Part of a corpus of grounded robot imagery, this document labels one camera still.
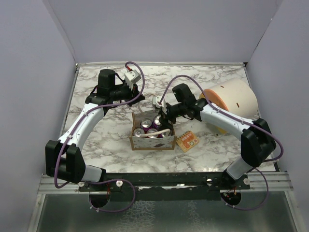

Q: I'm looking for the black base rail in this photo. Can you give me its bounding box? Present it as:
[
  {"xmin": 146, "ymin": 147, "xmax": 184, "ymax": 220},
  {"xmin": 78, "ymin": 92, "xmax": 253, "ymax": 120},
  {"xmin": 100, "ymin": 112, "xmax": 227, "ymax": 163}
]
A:
[{"xmin": 79, "ymin": 172, "xmax": 250, "ymax": 201}]

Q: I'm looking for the orange spiral notebook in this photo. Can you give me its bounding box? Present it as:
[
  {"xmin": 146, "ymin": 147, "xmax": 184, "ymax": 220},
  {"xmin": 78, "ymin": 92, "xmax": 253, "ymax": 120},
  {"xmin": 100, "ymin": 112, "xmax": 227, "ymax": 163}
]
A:
[{"xmin": 176, "ymin": 130, "xmax": 199, "ymax": 152}]

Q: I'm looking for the purple soda can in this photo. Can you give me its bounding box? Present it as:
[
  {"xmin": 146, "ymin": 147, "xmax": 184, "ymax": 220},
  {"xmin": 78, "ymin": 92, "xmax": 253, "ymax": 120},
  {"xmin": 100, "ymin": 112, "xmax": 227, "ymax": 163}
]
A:
[
  {"xmin": 140, "ymin": 118, "xmax": 153, "ymax": 133},
  {"xmin": 153, "ymin": 115, "xmax": 161, "ymax": 130}
]

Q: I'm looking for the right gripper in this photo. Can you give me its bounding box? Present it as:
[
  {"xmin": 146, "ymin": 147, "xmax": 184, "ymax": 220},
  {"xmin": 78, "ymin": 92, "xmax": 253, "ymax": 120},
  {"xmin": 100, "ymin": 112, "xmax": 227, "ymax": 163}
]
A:
[{"xmin": 157, "ymin": 102, "xmax": 186, "ymax": 130}]

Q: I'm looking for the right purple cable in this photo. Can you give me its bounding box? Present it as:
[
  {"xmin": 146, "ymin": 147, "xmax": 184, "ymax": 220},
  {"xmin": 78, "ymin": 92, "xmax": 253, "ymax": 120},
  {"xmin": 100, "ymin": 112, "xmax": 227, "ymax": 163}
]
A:
[{"xmin": 158, "ymin": 74, "xmax": 284, "ymax": 161}]

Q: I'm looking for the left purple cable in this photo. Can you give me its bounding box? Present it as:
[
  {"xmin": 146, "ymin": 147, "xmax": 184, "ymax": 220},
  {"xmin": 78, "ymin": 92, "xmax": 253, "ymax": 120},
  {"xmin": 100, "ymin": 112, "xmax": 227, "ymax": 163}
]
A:
[{"xmin": 54, "ymin": 61, "xmax": 146, "ymax": 189}]

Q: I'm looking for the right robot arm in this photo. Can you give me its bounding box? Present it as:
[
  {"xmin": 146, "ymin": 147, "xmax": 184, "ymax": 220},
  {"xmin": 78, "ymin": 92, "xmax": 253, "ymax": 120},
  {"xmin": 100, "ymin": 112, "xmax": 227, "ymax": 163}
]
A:
[{"xmin": 154, "ymin": 84, "xmax": 276, "ymax": 189}]

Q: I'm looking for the round cabinet toy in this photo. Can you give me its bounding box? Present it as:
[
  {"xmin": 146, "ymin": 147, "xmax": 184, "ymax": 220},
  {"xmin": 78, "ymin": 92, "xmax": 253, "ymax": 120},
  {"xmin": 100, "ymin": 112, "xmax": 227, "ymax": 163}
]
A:
[{"xmin": 200, "ymin": 78, "xmax": 258, "ymax": 139}]

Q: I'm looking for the purple cable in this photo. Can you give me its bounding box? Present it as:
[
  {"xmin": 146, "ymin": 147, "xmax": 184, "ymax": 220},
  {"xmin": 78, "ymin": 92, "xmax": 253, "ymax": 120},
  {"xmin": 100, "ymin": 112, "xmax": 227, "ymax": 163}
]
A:
[
  {"xmin": 158, "ymin": 74, "xmax": 284, "ymax": 161},
  {"xmin": 54, "ymin": 61, "xmax": 146, "ymax": 189}
]

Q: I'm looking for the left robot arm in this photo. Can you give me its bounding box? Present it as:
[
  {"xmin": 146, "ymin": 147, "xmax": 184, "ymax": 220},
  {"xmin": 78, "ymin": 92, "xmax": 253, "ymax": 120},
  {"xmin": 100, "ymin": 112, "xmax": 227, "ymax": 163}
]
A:
[{"xmin": 45, "ymin": 68, "xmax": 145, "ymax": 191}]

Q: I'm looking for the red cola can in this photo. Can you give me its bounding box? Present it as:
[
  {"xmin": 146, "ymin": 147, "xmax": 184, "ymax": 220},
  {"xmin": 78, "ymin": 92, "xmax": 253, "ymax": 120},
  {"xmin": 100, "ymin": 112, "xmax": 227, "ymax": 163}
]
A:
[
  {"xmin": 132, "ymin": 128, "xmax": 145, "ymax": 137},
  {"xmin": 146, "ymin": 128, "xmax": 159, "ymax": 139}
]

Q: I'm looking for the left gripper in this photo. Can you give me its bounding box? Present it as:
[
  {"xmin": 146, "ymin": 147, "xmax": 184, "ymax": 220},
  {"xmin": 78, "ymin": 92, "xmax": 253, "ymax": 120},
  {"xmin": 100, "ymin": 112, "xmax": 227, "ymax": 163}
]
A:
[{"xmin": 111, "ymin": 81, "xmax": 145, "ymax": 106}]

